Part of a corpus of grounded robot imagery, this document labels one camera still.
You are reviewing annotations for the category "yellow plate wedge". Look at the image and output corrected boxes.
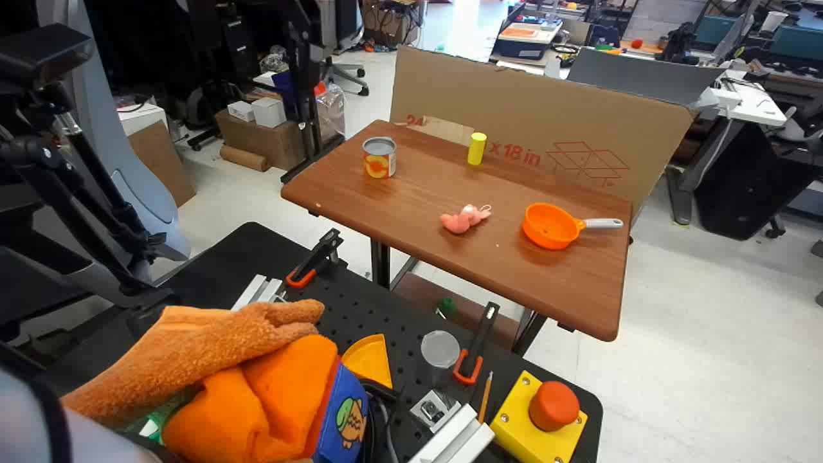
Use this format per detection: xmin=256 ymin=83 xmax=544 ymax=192
xmin=341 ymin=333 xmax=393 ymax=390

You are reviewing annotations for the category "grey panel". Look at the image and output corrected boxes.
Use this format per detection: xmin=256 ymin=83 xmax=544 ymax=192
xmin=566 ymin=46 xmax=725 ymax=106

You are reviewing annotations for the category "clear plastic bag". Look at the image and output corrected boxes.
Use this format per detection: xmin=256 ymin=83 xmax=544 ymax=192
xmin=315 ymin=82 xmax=347 ymax=143

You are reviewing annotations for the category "pink plush toy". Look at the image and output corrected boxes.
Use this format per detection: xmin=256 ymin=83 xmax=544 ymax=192
xmin=440 ymin=204 xmax=493 ymax=235

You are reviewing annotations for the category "tin can with fruit label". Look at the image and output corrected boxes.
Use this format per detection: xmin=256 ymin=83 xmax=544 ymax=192
xmin=362 ymin=136 xmax=397 ymax=179

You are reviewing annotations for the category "cardboard box with white top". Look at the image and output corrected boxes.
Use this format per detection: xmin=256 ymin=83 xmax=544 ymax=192
xmin=118 ymin=103 xmax=197 ymax=208

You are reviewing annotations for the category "clear plastic cup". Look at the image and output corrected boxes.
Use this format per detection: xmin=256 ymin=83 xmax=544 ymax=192
xmin=421 ymin=330 xmax=461 ymax=386

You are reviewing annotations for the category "smooth orange cloth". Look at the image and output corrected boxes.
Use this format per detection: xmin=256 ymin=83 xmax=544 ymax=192
xmin=161 ymin=334 xmax=339 ymax=463

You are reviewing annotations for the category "yellow box with red button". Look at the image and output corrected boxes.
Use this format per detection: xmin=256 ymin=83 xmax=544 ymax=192
xmin=490 ymin=370 xmax=588 ymax=463

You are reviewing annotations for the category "black cable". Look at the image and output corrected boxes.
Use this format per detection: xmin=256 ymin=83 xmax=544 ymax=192
xmin=360 ymin=379 xmax=402 ymax=463

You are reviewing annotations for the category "blue cloth with turtle print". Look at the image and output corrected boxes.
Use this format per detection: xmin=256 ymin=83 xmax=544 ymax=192
xmin=312 ymin=363 xmax=369 ymax=463

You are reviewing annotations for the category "aluminium profile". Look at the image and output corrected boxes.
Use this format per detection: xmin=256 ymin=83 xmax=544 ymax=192
xmin=408 ymin=403 xmax=496 ymax=463
xmin=231 ymin=275 xmax=287 ymax=313

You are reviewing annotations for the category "black clamp with orange grip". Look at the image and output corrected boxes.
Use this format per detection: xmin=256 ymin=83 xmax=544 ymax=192
xmin=452 ymin=301 xmax=501 ymax=385
xmin=285 ymin=228 xmax=345 ymax=289

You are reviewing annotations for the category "white desk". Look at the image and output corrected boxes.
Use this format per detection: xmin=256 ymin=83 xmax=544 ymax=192
xmin=665 ymin=69 xmax=789 ymax=226

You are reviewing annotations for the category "office chair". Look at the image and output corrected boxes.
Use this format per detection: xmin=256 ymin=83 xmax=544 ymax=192
xmin=320 ymin=0 xmax=371 ymax=97

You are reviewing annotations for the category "orange terry towel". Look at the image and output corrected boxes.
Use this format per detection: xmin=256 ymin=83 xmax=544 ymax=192
xmin=61 ymin=299 xmax=325 ymax=428

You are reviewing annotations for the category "pencil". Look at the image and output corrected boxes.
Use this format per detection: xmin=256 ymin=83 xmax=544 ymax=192
xmin=477 ymin=371 xmax=494 ymax=424

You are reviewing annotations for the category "brown cardboard sheet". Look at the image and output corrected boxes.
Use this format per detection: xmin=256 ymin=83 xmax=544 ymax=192
xmin=389 ymin=45 xmax=698 ymax=223

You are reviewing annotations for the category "small silver metal block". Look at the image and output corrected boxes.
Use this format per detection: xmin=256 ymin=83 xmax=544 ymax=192
xmin=410 ymin=389 xmax=462 ymax=433

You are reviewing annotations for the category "orange pan with grey handle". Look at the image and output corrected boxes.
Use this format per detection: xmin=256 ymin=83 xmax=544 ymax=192
xmin=522 ymin=203 xmax=624 ymax=251

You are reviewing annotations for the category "cardboard tube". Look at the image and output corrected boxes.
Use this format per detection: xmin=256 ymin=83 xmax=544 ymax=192
xmin=219 ymin=144 xmax=271 ymax=173

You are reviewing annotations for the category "brown cardboard box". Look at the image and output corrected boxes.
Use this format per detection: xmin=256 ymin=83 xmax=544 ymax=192
xmin=215 ymin=108 xmax=307 ymax=171

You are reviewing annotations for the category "black cabinet on castors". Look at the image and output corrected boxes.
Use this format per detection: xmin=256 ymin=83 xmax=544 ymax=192
xmin=693 ymin=121 xmax=823 ymax=242

